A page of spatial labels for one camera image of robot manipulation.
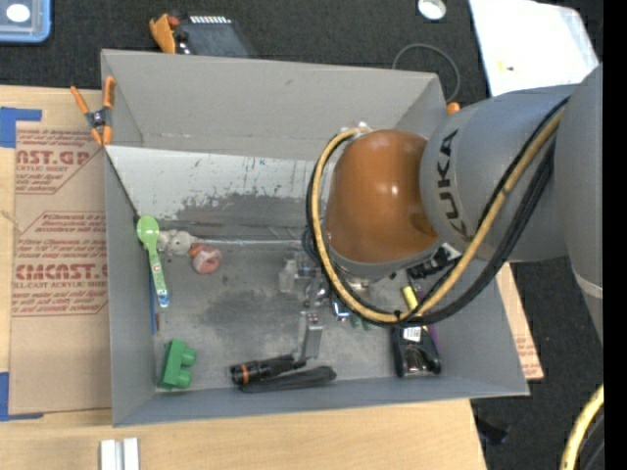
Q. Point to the purple flat thing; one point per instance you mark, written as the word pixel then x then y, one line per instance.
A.
pixel 433 337

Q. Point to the black tool with white label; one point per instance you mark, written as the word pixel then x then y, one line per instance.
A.
pixel 416 355

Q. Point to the brown cardboard board, red print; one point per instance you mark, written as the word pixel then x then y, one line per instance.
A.
pixel 59 262

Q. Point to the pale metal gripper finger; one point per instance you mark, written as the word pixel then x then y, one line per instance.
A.
pixel 289 276
pixel 311 338

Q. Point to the pink and orange toy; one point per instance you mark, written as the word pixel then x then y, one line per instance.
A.
pixel 206 258

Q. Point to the white toy animal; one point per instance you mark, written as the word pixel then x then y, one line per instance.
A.
pixel 177 244

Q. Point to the green toy brick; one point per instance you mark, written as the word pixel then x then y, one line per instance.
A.
pixel 175 365

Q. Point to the green plastic spoon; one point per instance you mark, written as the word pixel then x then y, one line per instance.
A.
pixel 156 262

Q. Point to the grey metal bin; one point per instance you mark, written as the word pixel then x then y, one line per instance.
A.
pixel 255 292

